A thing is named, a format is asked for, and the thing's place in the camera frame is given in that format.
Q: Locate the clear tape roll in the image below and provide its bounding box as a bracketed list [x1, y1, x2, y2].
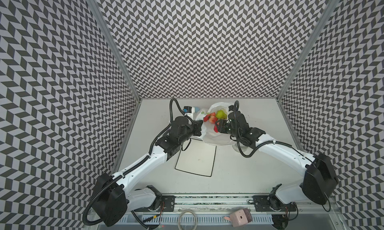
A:
[232, 143, 252, 155]

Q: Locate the pink box device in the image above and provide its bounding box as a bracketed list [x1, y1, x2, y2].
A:
[224, 209, 253, 228]

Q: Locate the green fake pear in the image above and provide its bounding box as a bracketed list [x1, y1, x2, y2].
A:
[216, 110, 228, 120]

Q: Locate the aluminium front rail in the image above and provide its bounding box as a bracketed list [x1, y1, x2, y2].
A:
[89, 193, 343, 216]

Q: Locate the white plastic bag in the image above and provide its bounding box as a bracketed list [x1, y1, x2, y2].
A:
[194, 102, 235, 146]

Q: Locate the white square plate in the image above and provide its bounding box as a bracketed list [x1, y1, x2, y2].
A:
[175, 139, 217, 177]

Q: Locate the grey cable loop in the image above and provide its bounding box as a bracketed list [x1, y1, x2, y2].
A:
[177, 209, 198, 230]

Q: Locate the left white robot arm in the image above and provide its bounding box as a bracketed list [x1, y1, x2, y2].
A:
[82, 98, 203, 230]

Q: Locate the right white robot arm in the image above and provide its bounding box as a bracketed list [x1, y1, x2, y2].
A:
[215, 101, 339, 211]

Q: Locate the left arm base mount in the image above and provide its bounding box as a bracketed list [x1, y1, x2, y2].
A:
[135, 185, 176, 213]

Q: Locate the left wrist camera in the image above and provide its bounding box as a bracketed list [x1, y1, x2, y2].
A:
[183, 106, 196, 120]

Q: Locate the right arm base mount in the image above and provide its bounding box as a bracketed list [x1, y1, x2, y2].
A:
[248, 184, 298, 214]

